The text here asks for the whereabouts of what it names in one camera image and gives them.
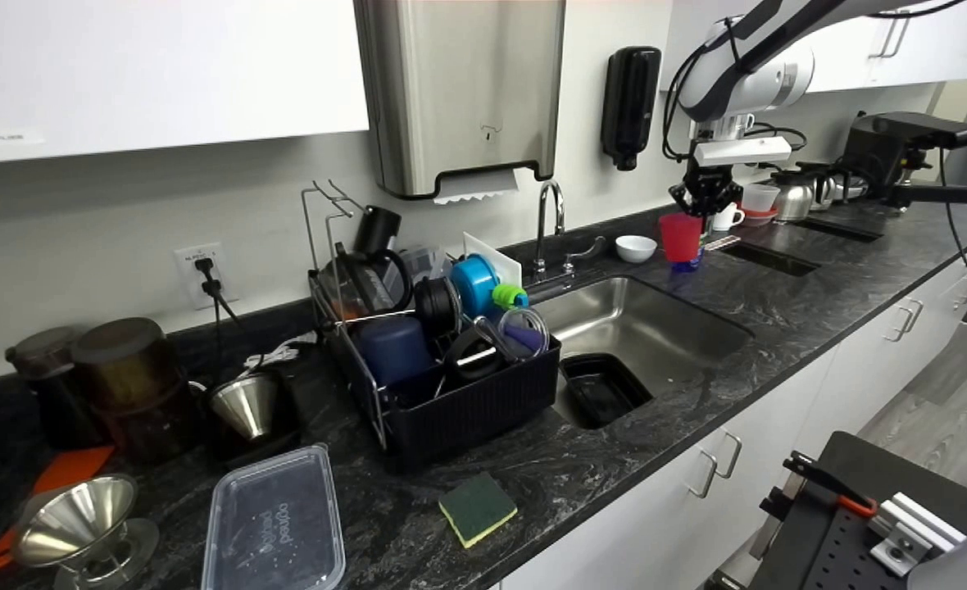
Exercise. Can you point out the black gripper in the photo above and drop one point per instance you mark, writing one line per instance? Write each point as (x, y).
(705, 191)

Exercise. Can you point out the pink plastic cup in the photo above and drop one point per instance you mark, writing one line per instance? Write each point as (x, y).
(679, 236)

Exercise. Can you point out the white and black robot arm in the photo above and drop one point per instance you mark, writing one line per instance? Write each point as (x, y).
(745, 65)

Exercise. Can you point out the stainless steel sink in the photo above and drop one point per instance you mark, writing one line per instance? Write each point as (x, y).
(663, 340)

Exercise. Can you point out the green small cup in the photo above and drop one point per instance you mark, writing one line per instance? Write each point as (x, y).
(508, 295)

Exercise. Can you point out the blue plastic cup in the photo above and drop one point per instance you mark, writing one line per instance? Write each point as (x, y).
(474, 279)

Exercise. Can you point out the black dish rack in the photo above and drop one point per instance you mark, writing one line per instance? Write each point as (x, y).
(475, 393)

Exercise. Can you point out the white mug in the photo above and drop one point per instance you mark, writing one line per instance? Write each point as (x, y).
(728, 218)

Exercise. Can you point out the small white bowl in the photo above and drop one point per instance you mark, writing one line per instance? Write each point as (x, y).
(633, 249)

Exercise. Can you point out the black soap dispenser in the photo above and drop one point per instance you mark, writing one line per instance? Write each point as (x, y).
(626, 104)

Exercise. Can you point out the chrome gooseneck faucet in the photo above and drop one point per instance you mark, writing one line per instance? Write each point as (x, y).
(550, 226)

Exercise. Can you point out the black food container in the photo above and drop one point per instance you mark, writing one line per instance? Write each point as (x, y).
(602, 388)

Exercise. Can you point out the clear purple glass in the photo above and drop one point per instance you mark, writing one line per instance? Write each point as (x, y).
(521, 335)

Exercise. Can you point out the steel paper towel dispenser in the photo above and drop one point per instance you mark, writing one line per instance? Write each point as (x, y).
(458, 88)

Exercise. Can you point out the dark blue container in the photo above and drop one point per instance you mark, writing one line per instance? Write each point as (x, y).
(397, 359)

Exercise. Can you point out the black perforated equipment cart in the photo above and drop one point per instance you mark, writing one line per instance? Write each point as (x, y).
(916, 533)

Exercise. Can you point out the green yellow sponge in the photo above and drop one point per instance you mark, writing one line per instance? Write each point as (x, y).
(475, 507)

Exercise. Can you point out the steel cone dripper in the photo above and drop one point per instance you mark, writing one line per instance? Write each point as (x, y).
(240, 407)

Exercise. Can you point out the clear plastic container lid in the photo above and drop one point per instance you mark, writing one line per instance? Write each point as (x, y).
(276, 527)

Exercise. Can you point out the dark brown canister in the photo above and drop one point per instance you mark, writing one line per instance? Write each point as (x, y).
(138, 393)

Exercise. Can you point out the orange spatula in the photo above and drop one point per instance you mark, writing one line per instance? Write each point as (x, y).
(61, 474)

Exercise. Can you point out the black lidded jar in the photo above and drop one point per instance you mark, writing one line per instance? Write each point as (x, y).
(44, 367)

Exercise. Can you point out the steel funnel dripper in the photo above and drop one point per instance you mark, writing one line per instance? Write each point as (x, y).
(88, 537)

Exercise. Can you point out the black camera tripod mount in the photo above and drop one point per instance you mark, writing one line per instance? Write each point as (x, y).
(887, 148)

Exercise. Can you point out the black orange handled tool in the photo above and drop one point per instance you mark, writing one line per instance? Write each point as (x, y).
(842, 492)

